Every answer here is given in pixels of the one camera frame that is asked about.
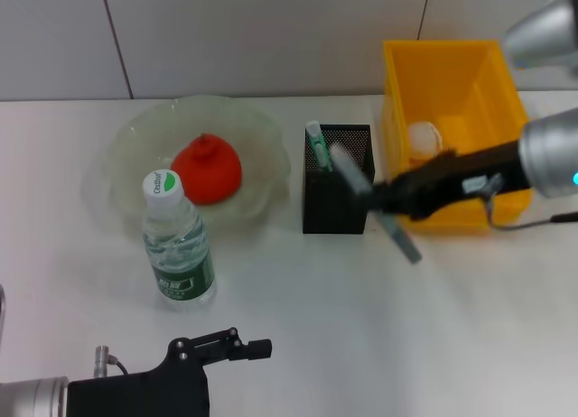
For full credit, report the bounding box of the gripper connector cable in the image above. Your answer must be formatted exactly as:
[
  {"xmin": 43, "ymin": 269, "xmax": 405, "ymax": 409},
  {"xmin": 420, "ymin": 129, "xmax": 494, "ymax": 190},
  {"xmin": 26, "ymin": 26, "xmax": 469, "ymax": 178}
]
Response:
[
  {"xmin": 93, "ymin": 345, "xmax": 131, "ymax": 377},
  {"xmin": 463, "ymin": 172, "xmax": 578, "ymax": 232}
]

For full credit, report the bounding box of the left gripper connector cable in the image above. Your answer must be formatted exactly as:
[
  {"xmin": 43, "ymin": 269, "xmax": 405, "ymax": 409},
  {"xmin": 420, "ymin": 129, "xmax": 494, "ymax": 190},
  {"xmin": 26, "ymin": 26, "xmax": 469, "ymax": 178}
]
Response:
[{"xmin": 93, "ymin": 345, "xmax": 131, "ymax": 377}]

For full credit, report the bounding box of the clear water bottle green label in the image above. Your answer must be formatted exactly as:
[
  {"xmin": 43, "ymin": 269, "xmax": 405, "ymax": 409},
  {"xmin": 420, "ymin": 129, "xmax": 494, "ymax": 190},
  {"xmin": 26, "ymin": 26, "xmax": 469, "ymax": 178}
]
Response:
[{"xmin": 142, "ymin": 170, "xmax": 217, "ymax": 312}]

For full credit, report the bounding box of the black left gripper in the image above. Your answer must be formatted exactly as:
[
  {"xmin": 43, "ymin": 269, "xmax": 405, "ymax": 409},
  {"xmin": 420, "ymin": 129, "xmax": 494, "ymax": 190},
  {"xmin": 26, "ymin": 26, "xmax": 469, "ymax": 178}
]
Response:
[{"xmin": 66, "ymin": 327, "xmax": 274, "ymax": 417}]

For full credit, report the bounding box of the grey marker pen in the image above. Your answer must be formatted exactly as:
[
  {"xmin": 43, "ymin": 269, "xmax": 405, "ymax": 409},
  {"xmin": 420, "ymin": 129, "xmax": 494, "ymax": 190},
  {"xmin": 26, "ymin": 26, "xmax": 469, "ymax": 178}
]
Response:
[{"xmin": 327, "ymin": 141, "xmax": 424, "ymax": 264}]

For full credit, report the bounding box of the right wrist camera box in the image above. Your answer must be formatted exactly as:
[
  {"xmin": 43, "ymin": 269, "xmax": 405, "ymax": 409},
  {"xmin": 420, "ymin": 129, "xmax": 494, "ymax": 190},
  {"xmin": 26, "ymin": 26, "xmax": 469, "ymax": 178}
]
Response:
[{"xmin": 502, "ymin": 0, "xmax": 578, "ymax": 79}]

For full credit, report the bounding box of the white paper ball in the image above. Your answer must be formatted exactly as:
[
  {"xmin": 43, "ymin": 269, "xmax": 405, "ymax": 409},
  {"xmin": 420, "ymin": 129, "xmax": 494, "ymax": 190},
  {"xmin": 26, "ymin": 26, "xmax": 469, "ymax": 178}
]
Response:
[{"xmin": 407, "ymin": 121, "xmax": 444, "ymax": 160}]

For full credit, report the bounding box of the right gripper connector cable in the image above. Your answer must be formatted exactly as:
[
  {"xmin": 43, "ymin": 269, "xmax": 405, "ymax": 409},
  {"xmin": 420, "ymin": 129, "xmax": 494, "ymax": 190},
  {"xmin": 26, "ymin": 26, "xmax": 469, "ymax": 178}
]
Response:
[{"xmin": 463, "ymin": 172, "xmax": 578, "ymax": 232}]

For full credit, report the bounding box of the pale green glass fruit plate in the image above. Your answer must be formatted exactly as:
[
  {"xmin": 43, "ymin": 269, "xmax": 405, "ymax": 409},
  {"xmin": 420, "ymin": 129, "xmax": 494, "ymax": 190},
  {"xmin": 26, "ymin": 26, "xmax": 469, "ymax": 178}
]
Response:
[{"xmin": 83, "ymin": 95, "xmax": 294, "ymax": 237}]

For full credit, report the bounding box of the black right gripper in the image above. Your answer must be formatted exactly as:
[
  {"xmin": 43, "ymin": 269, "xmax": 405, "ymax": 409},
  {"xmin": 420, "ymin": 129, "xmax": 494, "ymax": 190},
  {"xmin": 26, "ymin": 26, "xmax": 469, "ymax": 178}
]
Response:
[{"xmin": 367, "ymin": 139, "xmax": 528, "ymax": 222}]

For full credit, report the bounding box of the yellow plastic bin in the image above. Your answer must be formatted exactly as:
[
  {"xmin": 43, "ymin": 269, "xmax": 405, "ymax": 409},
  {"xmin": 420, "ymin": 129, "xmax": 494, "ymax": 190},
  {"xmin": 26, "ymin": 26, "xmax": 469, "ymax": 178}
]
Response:
[{"xmin": 381, "ymin": 38, "xmax": 535, "ymax": 236}]

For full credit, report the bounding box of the red-orange toy orange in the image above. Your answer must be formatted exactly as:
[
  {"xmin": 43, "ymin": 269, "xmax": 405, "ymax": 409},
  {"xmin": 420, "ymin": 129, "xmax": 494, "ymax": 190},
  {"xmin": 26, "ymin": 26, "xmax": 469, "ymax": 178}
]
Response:
[{"xmin": 170, "ymin": 132, "xmax": 244, "ymax": 206}]

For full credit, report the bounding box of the black mesh pen holder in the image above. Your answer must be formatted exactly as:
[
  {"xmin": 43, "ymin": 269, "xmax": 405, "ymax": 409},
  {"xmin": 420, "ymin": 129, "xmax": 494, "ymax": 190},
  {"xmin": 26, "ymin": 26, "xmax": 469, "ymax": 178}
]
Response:
[{"xmin": 301, "ymin": 122, "xmax": 377, "ymax": 235}]

